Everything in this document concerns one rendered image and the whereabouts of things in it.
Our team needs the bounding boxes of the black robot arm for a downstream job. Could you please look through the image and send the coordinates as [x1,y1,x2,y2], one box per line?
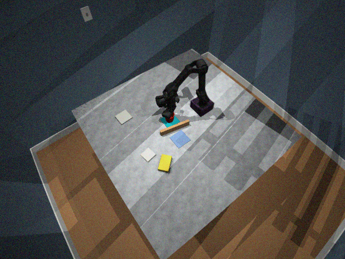
[155,59,210,108]

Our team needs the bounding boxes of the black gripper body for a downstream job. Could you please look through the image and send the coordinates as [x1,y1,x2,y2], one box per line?
[162,97,180,119]

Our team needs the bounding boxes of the yellow flat block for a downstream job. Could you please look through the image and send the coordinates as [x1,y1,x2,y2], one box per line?
[158,154,172,173]

